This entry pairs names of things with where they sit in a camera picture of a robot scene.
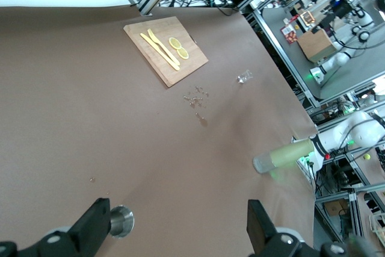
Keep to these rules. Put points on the yellow plastic fork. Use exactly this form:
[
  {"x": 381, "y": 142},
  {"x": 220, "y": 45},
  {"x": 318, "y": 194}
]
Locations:
[{"x": 152, "y": 36}]

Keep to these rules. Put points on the aluminium table frame rail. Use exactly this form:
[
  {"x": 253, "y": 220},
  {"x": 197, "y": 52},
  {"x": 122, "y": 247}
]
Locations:
[{"x": 279, "y": 55}]

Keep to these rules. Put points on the steel jigger shaker cup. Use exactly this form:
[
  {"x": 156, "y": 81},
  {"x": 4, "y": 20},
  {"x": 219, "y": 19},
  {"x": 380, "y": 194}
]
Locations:
[{"x": 123, "y": 221}]

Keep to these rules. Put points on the brown cardboard box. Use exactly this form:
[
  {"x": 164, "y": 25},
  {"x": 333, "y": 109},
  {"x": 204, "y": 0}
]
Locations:
[{"x": 316, "y": 46}]

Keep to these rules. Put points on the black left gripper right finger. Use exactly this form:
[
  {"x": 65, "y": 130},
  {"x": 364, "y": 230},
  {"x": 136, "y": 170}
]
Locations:
[{"x": 258, "y": 227}]

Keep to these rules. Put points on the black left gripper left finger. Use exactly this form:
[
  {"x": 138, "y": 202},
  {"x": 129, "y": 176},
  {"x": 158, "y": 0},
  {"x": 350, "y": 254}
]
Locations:
[{"x": 93, "y": 227}]

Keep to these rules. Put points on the small yellow ball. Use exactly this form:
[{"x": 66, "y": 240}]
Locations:
[{"x": 367, "y": 156}]

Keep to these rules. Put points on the round lemon slice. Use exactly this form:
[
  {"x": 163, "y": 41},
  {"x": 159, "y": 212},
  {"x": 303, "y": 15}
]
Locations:
[
  {"x": 175, "y": 43},
  {"x": 183, "y": 53}
]

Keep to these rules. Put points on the yellow plastic knife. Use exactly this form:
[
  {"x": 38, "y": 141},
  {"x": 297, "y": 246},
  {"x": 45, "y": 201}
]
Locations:
[{"x": 156, "y": 48}]

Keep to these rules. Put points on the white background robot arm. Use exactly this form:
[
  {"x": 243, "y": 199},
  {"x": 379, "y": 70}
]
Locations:
[{"x": 334, "y": 61}]

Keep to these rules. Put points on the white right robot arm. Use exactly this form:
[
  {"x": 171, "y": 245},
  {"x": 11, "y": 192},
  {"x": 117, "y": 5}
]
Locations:
[{"x": 355, "y": 127}]

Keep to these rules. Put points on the red snack box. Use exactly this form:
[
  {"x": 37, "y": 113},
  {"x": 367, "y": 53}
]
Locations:
[{"x": 289, "y": 35}]

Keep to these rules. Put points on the clear glass measuring cup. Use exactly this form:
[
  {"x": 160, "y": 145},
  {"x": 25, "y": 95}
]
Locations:
[{"x": 243, "y": 78}]

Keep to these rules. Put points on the green sleeved glass bottle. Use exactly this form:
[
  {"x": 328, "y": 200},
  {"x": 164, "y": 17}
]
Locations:
[{"x": 285, "y": 154}]

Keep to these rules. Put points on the brown table cover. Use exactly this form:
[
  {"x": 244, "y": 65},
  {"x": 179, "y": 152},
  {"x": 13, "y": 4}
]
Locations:
[{"x": 90, "y": 103}]

